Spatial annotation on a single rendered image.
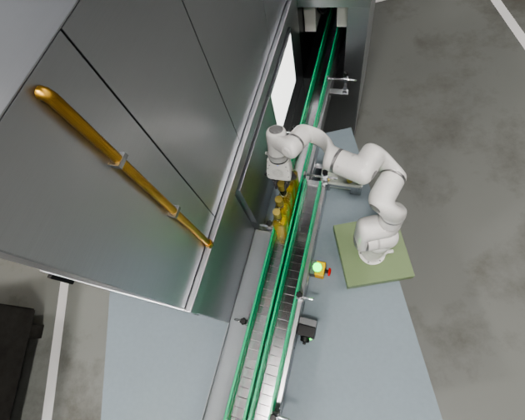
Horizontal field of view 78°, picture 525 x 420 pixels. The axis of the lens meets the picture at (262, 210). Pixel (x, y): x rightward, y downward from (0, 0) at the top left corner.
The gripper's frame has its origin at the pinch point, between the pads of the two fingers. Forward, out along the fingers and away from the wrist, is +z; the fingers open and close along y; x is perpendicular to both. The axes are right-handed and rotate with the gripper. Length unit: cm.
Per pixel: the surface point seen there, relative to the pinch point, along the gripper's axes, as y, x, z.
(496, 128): 132, 160, 81
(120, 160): -13, -55, -63
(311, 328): 21, -41, 48
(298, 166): -0.5, 34.7, 22.6
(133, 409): -54, -92, 70
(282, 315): 8, -40, 43
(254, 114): -12.5, 12.9, -24.8
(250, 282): -11, -29, 40
